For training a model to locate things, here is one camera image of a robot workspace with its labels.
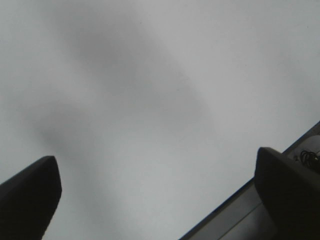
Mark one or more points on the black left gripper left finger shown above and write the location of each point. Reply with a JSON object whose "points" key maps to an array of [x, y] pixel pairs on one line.
{"points": [[29, 199]]}

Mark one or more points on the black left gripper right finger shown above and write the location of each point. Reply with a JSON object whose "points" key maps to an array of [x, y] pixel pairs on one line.
{"points": [[290, 193]]}

